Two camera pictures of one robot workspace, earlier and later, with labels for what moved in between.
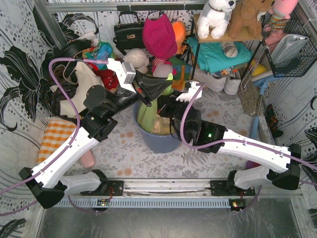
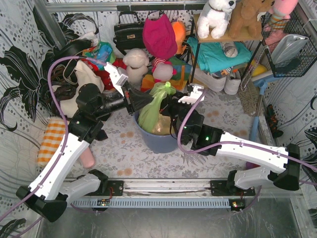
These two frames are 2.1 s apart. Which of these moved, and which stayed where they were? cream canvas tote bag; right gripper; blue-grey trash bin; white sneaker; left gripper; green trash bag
Moved: green trash bag; left gripper
Stayed: blue-grey trash bin; white sneaker; right gripper; cream canvas tote bag
